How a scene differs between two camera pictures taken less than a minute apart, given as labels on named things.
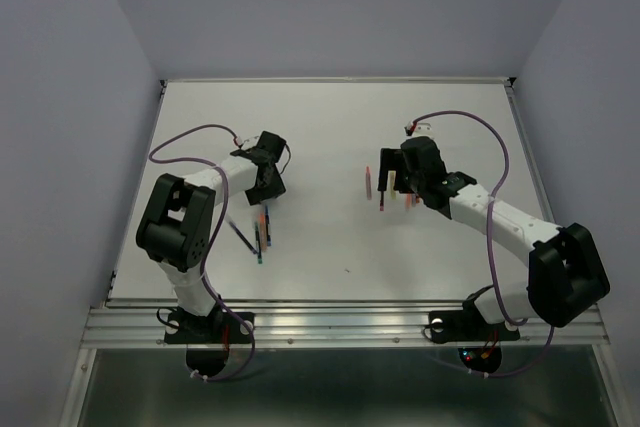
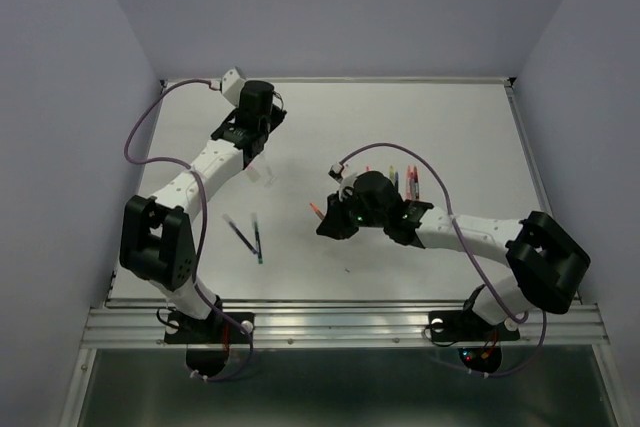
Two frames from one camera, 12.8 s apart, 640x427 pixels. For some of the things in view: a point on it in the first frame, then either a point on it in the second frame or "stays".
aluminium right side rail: x=519 y=102 stays
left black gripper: x=276 y=189 to x=277 y=116
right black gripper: x=390 y=159 to x=335 y=223
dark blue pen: x=240 y=234 stays
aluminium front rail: x=114 y=322 stays
